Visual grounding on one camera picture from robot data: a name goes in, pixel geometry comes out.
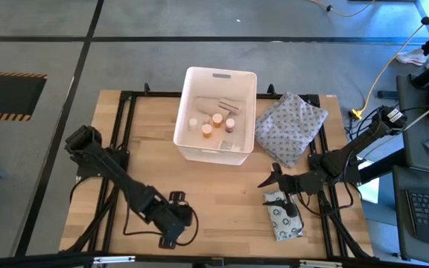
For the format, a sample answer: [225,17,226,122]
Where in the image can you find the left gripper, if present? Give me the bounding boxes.
[149,191,195,250]

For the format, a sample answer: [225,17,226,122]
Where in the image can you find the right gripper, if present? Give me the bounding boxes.
[258,162,327,220]

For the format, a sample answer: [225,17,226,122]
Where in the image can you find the white pouch with blue print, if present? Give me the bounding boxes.
[262,190,305,242]

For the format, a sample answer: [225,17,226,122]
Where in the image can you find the blue-striped beige bandage roll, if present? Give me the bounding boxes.
[217,97,244,116]

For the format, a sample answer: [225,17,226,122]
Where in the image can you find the plain beige bandage roll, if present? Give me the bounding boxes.
[194,96,231,117]

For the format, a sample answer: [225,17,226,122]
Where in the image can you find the white perforated plastic basket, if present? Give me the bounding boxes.
[172,66,258,167]

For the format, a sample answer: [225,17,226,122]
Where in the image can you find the grey patterned folded cloth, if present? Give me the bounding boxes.
[254,91,329,169]

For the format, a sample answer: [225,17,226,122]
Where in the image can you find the person's shoe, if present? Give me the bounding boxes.
[395,48,429,67]

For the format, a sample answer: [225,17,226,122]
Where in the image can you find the black mat hazard stripes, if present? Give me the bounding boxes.
[0,70,48,122]

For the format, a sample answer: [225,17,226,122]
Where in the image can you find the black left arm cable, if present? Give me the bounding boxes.
[122,193,200,247]

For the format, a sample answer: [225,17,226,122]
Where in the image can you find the yellow power cable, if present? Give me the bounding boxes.
[351,0,429,121]

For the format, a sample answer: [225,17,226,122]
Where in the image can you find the black table frame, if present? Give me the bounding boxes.
[60,82,375,268]

